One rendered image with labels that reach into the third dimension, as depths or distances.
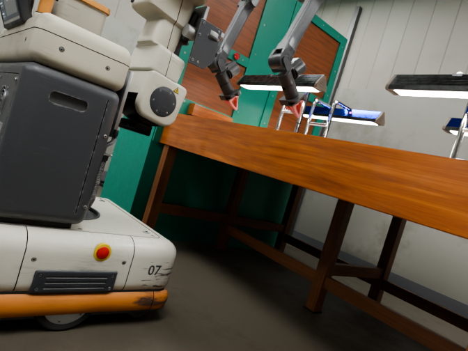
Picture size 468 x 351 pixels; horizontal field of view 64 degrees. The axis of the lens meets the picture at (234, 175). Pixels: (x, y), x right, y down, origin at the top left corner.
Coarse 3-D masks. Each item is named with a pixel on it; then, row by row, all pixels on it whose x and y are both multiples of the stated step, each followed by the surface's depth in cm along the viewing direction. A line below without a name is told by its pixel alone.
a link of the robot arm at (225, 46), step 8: (240, 0) 185; (248, 0) 179; (256, 0) 179; (240, 8) 179; (248, 8) 180; (240, 16) 178; (248, 16) 181; (232, 24) 178; (240, 24) 179; (232, 32) 177; (224, 40) 176; (232, 40) 177; (224, 48) 175; (216, 56) 173; (224, 56) 175; (216, 64) 173
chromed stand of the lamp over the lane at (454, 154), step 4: (460, 72) 129; (452, 76) 130; (456, 76) 128; (460, 76) 127; (464, 112) 140; (464, 116) 139; (464, 120) 139; (460, 124) 140; (464, 124) 139; (460, 128) 139; (464, 128) 139; (460, 132) 139; (464, 132) 139; (456, 136) 140; (460, 136) 139; (456, 140) 140; (460, 140) 139; (456, 144) 139; (460, 144) 139; (456, 148) 139; (452, 152) 140; (456, 152) 139; (452, 156) 139; (456, 156) 139
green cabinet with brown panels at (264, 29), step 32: (224, 0) 224; (288, 0) 253; (224, 32) 229; (256, 32) 243; (320, 32) 278; (192, 64) 221; (256, 64) 247; (320, 64) 285; (192, 96) 225; (256, 96) 254; (320, 96) 292; (288, 128) 279
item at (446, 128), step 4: (448, 120) 181; (452, 120) 180; (456, 120) 179; (460, 120) 177; (444, 124) 181; (448, 124) 180; (452, 124) 178; (456, 124) 177; (444, 128) 180; (448, 128) 178; (452, 128) 177; (456, 128) 176; (448, 132) 183
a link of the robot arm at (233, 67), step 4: (220, 60) 173; (220, 64) 174; (224, 64) 175; (228, 64) 179; (232, 64) 180; (236, 64) 182; (220, 68) 174; (224, 68) 175; (228, 68) 180; (232, 68) 180; (236, 68) 181; (212, 72) 180; (216, 72) 178; (232, 72) 180; (236, 72) 182; (232, 76) 181
